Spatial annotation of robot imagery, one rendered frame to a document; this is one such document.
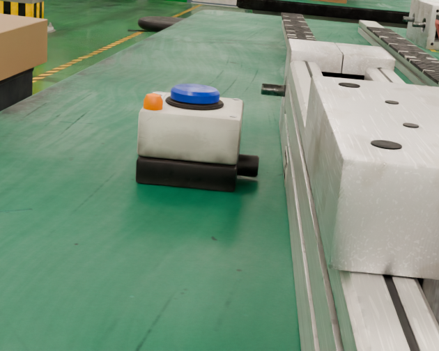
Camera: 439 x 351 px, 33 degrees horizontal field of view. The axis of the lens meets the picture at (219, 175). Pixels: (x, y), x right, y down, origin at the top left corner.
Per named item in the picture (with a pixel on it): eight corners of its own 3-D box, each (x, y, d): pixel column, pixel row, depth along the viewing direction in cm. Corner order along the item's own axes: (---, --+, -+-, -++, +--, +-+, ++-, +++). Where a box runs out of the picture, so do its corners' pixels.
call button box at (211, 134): (148, 156, 66) (152, 86, 64) (256, 166, 66) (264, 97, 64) (134, 183, 59) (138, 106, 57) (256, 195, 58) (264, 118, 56)
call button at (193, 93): (172, 103, 63) (173, 80, 62) (219, 108, 62) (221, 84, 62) (166, 113, 59) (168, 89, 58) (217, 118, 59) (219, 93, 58)
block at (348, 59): (256, 122, 82) (265, 36, 79) (368, 132, 82) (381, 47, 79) (256, 143, 73) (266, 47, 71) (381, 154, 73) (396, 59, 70)
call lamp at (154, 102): (144, 105, 58) (145, 90, 58) (163, 106, 58) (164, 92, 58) (141, 109, 57) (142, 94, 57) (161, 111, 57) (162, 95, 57)
